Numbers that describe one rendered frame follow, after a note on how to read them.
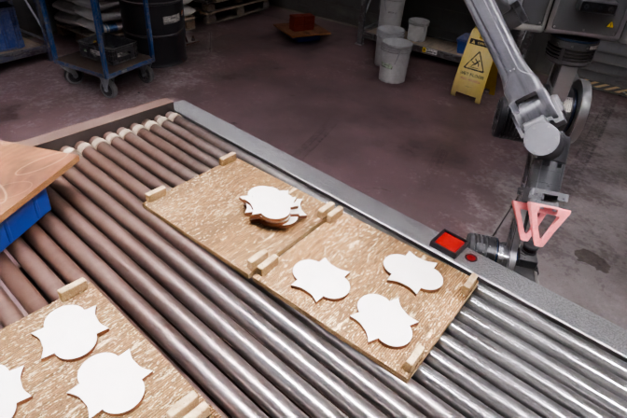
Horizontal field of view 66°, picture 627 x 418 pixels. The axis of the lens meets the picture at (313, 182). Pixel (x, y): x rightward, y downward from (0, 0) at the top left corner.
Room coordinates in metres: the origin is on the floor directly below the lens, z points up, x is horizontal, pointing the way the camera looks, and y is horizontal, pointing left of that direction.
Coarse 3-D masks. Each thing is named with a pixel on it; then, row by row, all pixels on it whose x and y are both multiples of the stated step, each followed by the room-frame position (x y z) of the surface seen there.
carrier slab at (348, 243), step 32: (352, 224) 1.04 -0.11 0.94; (288, 256) 0.90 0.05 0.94; (320, 256) 0.90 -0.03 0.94; (352, 256) 0.91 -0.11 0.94; (384, 256) 0.92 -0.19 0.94; (416, 256) 0.93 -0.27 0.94; (288, 288) 0.79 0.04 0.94; (352, 288) 0.80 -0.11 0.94; (384, 288) 0.81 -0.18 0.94; (448, 288) 0.82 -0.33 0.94; (320, 320) 0.70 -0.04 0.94; (416, 320) 0.72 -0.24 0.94; (448, 320) 0.73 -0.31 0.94; (384, 352) 0.63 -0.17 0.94
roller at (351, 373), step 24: (96, 168) 1.25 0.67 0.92; (120, 192) 1.13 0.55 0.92; (144, 216) 1.04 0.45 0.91; (168, 240) 0.96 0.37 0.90; (216, 264) 0.86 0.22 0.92; (240, 288) 0.80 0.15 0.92; (264, 312) 0.74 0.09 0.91; (288, 336) 0.69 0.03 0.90; (312, 336) 0.67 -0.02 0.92; (336, 360) 0.62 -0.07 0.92; (360, 384) 0.57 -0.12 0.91; (384, 408) 0.53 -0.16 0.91; (408, 408) 0.53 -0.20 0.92
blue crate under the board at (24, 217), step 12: (24, 204) 0.95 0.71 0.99; (36, 204) 0.98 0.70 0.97; (48, 204) 1.02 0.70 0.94; (12, 216) 0.91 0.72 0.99; (24, 216) 0.94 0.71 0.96; (36, 216) 0.97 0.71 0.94; (0, 228) 0.87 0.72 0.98; (12, 228) 0.90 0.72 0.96; (24, 228) 0.93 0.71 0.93; (0, 240) 0.85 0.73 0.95; (12, 240) 0.88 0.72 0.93; (0, 252) 0.84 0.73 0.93
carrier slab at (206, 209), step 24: (216, 168) 1.27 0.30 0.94; (240, 168) 1.28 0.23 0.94; (168, 192) 1.12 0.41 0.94; (192, 192) 1.13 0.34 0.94; (216, 192) 1.14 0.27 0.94; (240, 192) 1.15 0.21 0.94; (288, 192) 1.17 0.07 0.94; (168, 216) 1.01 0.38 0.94; (192, 216) 1.02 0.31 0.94; (216, 216) 1.03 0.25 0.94; (240, 216) 1.04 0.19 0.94; (312, 216) 1.06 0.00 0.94; (192, 240) 0.94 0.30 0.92; (216, 240) 0.93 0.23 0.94; (240, 240) 0.94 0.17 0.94; (264, 240) 0.95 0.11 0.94; (288, 240) 0.95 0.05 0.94; (240, 264) 0.85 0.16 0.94
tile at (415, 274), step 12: (384, 264) 0.88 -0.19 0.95; (396, 264) 0.88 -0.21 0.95; (408, 264) 0.89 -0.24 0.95; (420, 264) 0.89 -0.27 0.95; (432, 264) 0.89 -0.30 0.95; (396, 276) 0.84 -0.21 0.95; (408, 276) 0.84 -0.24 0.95; (420, 276) 0.85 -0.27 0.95; (432, 276) 0.85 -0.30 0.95; (408, 288) 0.81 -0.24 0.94; (420, 288) 0.81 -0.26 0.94; (432, 288) 0.81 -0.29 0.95
